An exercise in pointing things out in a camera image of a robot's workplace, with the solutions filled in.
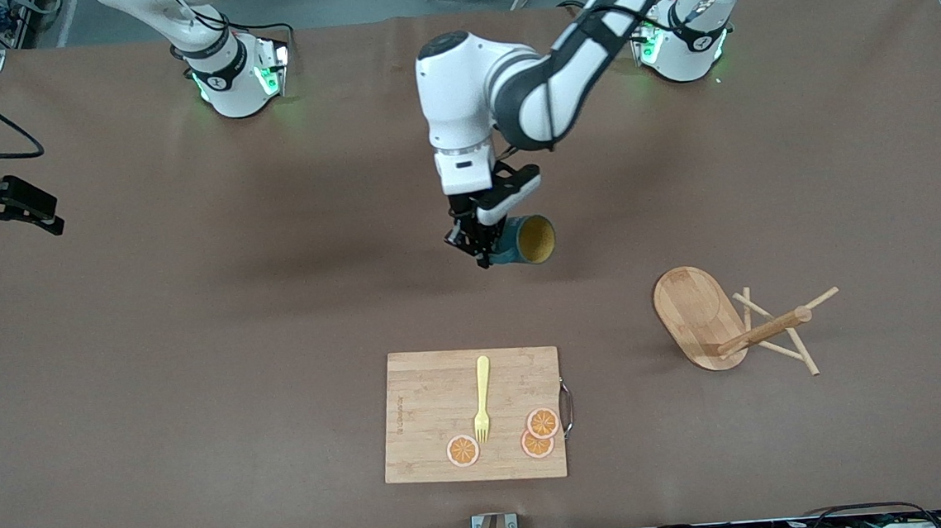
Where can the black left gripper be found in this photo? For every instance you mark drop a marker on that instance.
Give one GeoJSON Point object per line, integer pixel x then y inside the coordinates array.
{"type": "Point", "coordinates": [463, 211]}

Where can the dark teal cup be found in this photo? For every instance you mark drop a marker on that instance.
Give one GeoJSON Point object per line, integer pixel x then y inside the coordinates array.
{"type": "Point", "coordinates": [531, 243]}

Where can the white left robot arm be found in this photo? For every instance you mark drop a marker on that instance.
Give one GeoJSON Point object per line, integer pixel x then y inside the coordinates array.
{"type": "Point", "coordinates": [458, 91]}

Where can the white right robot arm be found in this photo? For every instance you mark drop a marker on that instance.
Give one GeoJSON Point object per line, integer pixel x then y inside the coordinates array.
{"type": "Point", "coordinates": [226, 82]}

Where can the wooden mug rack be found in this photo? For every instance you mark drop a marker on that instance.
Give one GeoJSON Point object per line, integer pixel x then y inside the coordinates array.
{"type": "Point", "coordinates": [693, 315]}

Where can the yellow plastic fork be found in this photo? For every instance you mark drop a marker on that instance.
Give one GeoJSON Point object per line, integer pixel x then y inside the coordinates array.
{"type": "Point", "coordinates": [483, 387]}

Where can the bamboo cutting board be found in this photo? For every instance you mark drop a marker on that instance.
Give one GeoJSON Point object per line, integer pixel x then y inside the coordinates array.
{"type": "Point", "coordinates": [431, 416]}

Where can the orange slice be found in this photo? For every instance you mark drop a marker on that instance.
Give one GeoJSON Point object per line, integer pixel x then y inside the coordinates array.
{"type": "Point", "coordinates": [535, 447]}
{"type": "Point", "coordinates": [463, 451]}
{"type": "Point", "coordinates": [543, 422]}

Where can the brown table mat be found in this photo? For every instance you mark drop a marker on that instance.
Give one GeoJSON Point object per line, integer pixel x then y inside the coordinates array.
{"type": "Point", "coordinates": [195, 358]}

